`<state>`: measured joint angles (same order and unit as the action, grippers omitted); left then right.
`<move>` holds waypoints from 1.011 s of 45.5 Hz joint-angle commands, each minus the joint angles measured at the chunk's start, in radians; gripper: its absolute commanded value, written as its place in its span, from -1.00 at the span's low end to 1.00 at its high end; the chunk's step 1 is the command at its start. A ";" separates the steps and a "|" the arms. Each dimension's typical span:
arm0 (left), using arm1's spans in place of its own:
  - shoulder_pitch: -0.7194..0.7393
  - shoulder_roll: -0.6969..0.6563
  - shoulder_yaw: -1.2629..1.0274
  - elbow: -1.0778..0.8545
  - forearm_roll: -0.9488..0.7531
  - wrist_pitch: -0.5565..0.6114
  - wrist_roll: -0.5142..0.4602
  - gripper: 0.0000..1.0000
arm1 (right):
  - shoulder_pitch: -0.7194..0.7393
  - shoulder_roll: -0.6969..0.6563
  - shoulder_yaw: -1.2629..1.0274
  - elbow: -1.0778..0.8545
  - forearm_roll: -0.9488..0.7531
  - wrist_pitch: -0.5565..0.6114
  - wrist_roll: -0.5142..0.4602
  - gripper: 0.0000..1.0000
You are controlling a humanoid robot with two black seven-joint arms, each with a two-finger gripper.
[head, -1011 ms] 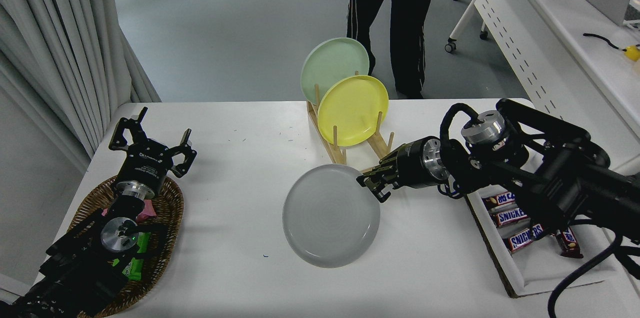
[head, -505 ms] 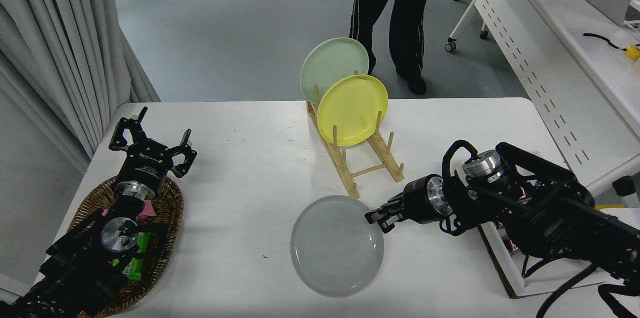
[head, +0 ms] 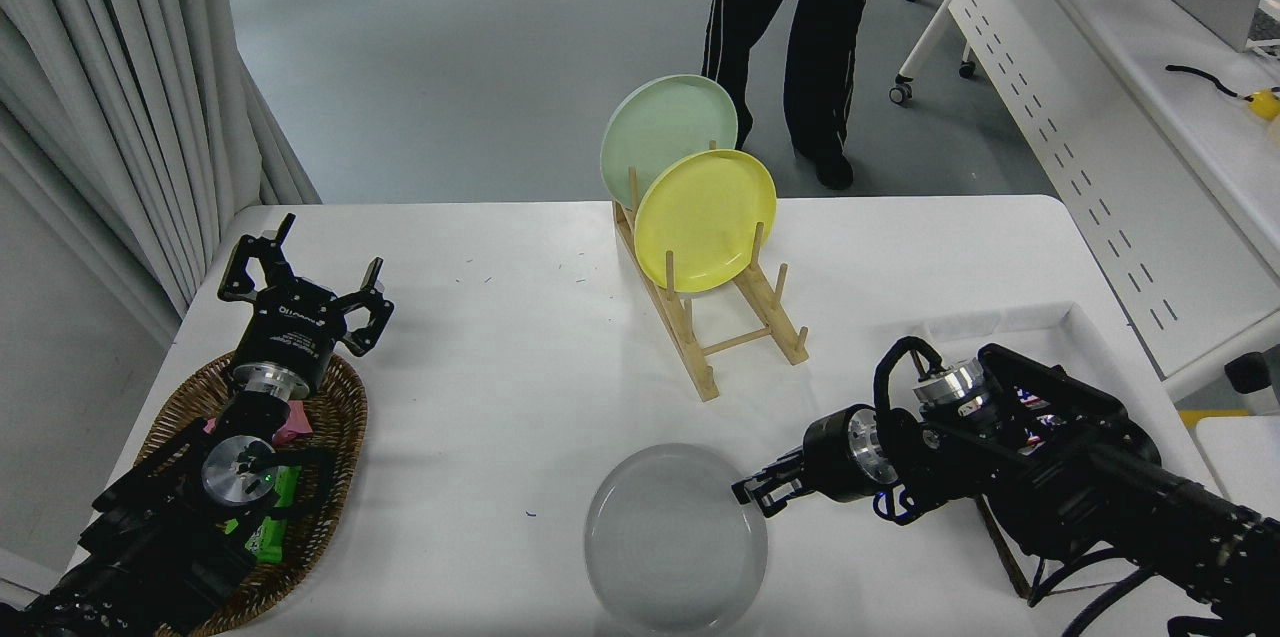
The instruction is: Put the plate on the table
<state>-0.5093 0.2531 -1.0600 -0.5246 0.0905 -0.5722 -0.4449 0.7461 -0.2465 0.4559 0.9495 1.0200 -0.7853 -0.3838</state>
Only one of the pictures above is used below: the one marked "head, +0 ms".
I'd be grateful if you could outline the white tray with brown edge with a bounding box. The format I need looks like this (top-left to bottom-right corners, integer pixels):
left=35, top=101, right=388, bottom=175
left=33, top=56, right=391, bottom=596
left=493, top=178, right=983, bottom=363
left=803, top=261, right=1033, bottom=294
left=895, top=302, right=1166, bottom=600

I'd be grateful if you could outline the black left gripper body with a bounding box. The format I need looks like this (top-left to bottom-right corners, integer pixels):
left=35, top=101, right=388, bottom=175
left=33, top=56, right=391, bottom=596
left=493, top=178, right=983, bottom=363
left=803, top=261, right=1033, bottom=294
left=236, top=279, right=349, bottom=388

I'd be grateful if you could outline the grey curtain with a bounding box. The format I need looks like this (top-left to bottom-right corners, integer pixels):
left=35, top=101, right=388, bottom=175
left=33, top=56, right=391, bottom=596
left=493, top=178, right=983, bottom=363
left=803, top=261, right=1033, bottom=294
left=0, top=0, right=323, bottom=348

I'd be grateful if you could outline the person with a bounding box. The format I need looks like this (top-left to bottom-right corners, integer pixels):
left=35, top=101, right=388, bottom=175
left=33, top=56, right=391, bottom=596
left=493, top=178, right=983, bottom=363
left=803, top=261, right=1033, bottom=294
left=703, top=0, right=896, bottom=190

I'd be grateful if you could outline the yellow plate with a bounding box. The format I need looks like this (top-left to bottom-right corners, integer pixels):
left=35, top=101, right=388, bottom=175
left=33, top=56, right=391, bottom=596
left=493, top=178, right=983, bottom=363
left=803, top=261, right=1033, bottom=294
left=634, top=150, right=778, bottom=294

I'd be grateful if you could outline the green snack packet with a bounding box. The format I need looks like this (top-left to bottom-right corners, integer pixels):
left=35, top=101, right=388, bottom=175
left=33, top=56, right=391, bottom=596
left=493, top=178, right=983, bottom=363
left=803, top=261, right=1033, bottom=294
left=225, top=465, right=303, bottom=558

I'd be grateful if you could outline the white desk on casters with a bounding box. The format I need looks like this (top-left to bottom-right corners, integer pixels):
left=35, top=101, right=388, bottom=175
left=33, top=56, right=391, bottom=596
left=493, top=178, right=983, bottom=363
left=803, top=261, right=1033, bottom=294
left=890, top=0, right=1280, bottom=403

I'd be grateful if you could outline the brown wicker basket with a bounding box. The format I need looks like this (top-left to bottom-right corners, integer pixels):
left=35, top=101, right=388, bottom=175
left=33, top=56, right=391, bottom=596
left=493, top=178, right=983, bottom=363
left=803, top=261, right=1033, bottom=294
left=135, top=349, right=369, bottom=637

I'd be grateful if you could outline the pink snack packet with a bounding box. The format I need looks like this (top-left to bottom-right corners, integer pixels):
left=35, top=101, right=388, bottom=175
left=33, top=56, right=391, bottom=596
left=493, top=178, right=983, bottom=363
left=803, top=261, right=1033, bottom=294
left=205, top=402, right=313, bottom=443

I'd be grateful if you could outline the black cable with yellow end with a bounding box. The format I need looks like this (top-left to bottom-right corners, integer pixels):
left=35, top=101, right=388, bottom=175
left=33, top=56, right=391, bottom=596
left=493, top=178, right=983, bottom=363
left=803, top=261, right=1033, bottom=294
left=1167, top=65, right=1280, bottom=123

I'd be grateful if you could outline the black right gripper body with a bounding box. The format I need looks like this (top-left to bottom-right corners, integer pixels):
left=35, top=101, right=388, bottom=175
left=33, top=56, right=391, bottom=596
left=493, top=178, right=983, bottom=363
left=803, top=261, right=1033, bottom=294
left=800, top=407, right=859, bottom=503

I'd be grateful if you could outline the wooden plate rack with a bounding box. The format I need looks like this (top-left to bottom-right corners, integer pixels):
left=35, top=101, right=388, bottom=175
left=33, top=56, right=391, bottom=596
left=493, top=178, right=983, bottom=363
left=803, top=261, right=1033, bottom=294
left=612, top=141, right=810, bottom=402

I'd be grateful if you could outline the pale green plate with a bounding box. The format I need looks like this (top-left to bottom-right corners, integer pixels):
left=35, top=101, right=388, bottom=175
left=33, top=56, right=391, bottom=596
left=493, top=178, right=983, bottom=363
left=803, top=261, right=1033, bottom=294
left=600, top=74, right=739, bottom=210

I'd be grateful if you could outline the grey plate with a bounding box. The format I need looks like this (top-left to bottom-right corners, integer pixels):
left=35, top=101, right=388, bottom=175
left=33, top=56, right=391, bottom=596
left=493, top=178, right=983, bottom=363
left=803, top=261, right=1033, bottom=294
left=585, top=444, right=769, bottom=636

